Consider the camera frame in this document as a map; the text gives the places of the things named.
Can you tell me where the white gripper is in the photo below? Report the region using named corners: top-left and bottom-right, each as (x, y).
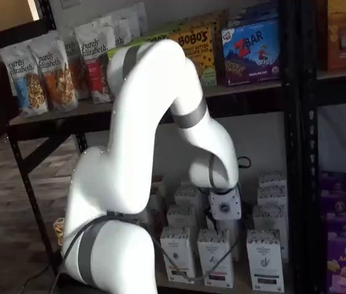
top-left (208, 187), bottom-right (242, 221)

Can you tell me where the white box green strip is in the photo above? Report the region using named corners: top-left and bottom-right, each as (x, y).
top-left (245, 228), bottom-right (285, 292)
top-left (257, 186), bottom-right (287, 208)
top-left (257, 170), bottom-right (287, 189)
top-left (252, 204), bottom-right (287, 233)

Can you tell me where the white box orange strip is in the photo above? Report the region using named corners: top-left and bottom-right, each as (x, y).
top-left (165, 204), bottom-right (197, 229)
top-left (159, 225), bottom-right (197, 285)
top-left (174, 185), bottom-right (203, 208)

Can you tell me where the white box pink strip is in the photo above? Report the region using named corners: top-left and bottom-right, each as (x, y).
top-left (196, 228), bottom-right (235, 288)

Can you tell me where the black metal shelf rack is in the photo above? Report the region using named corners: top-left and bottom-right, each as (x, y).
top-left (0, 0), bottom-right (302, 294)

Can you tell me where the blue Z Bar box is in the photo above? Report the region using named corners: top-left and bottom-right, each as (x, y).
top-left (220, 18), bottom-right (282, 88)
top-left (227, 2), bottom-right (280, 29)

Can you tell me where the yellow Bobo's peanut butter box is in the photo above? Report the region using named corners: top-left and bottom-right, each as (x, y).
top-left (172, 12), bottom-right (227, 31)
top-left (169, 23), bottom-right (219, 89)

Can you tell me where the green Bobo's apple pie box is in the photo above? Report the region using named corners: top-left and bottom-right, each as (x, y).
top-left (107, 30), bottom-right (171, 67)

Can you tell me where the black metal side rack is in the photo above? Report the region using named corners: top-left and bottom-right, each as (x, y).
top-left (298, 0), bottom-right (346, 294)

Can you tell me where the red purely elizabeth bag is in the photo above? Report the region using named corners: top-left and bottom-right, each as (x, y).
top-left (73, 17), bottom-right (118, 104)

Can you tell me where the purely elizabeth granola bag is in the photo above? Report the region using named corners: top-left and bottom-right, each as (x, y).
top-left (111, 2), bottom-right (148, 39)
top-left (108, 17), bottom-right (132, 47)
top-left (63, 36), bottom-right (90, 101)

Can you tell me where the orange purely elizabeth bag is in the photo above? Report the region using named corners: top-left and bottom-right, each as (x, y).
top-left (27, 32), bottom-right (79, 111)

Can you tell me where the blue purely elizabeth bag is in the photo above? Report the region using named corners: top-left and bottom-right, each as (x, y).
top-left (0, 42), bottom-right (50, 119)

